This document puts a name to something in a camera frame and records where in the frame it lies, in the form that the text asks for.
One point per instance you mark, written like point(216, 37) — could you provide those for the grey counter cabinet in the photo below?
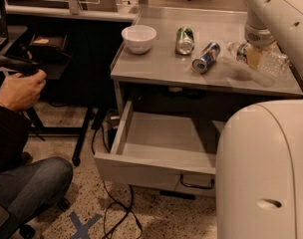
point(163, 81)

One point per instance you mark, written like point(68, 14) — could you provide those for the dark sleeved forearm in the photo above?
point(13, 137)

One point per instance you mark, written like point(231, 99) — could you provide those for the person's hand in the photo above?
point(19, 93)

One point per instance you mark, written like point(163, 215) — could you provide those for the grey open top drawer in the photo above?
point(152, 150)

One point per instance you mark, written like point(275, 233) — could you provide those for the white ceramic bowl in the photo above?
point(139, 38)

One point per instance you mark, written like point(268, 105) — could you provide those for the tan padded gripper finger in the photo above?
point(254, 54)

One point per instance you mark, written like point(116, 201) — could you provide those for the black handheld controller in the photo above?
point(25, 67)

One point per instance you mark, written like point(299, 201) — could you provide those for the blue energy drink can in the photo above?
point(207, 58)

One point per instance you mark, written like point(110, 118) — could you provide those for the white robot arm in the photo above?
point(259, 162)

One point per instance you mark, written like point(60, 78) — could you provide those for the green soda can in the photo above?
point(184, 44)

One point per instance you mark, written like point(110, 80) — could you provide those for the clear plastic water bottle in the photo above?
point(273, 63)

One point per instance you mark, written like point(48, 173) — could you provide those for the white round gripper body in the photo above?
point(260, 38)

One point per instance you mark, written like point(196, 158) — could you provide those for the person's jeans leg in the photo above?
point(27, 189)

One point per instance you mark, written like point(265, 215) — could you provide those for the dark box on shelf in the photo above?
point(48, 44)

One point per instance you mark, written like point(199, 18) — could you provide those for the black drawer handle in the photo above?
point(207, 184)

